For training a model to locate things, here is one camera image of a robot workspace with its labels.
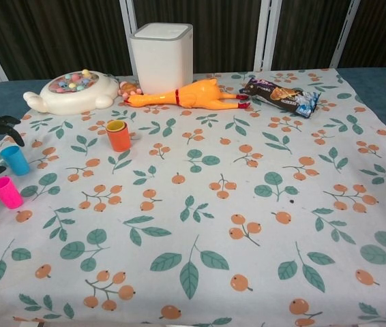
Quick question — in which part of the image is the light blue plastic cup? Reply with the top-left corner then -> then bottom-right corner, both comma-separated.
0,145 -> 31,176

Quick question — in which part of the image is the pink plastic cup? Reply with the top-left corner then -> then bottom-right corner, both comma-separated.
0,176 -> 25,210

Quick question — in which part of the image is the yellow plastic cup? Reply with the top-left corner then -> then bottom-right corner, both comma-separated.
106,119 -> 128,132

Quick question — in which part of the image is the white fishing game toy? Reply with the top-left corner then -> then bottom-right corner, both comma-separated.
23,68 -> 120,116

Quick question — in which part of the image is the orange plastic cup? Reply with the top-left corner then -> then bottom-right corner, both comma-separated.
106,123 -> 132,152

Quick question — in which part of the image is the small pink doll toy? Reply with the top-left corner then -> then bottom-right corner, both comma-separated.
118,80 -> 143,98

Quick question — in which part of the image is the white square lidded bin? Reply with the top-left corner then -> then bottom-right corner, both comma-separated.
129,22 -> 194,93

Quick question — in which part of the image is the yellow rubber chicken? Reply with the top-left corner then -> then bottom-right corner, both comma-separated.
123,78 -> 252,110

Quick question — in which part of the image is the floral orange-berry tablecloth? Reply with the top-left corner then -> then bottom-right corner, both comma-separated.
0,67 -> 386,327

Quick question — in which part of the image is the dark snack packet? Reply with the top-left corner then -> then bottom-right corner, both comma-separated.
239,76 -> 322,119

